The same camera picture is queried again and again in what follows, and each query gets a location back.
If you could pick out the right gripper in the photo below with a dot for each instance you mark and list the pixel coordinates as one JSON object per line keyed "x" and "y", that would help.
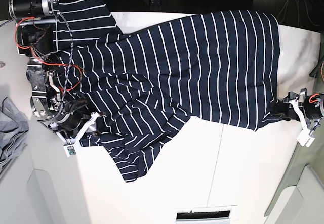
{"x": 73, "y": 127}

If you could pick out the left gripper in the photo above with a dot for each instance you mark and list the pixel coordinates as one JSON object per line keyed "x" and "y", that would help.
{"x": 307, "y": 108}

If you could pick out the navy white striped t-shirt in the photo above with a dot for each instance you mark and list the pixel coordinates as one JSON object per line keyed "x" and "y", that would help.
{"x": 220, "y": 67}

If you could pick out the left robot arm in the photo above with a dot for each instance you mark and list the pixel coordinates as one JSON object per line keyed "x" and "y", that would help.
{"x": 295, "y": 79}

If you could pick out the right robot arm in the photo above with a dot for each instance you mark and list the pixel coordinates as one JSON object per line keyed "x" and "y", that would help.
{"x": 49, "y": 33}

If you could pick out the grey cloth pile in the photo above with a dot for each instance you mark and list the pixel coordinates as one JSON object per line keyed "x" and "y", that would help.
{"x": 14, "y": 130}

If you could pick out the white floor vent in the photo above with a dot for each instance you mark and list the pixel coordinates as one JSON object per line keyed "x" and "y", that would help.
{"x": 220, "y": 214}

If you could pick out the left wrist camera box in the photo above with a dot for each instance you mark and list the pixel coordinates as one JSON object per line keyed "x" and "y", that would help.
{"x": 304, "y": 139}

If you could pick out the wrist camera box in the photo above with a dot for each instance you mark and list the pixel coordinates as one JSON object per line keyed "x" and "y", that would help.
{"x": 72, "y": 149}
{"x": 304, "y": 139}

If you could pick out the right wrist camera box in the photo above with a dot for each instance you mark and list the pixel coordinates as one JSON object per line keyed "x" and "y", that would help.
{"x": 72, "y": 149}

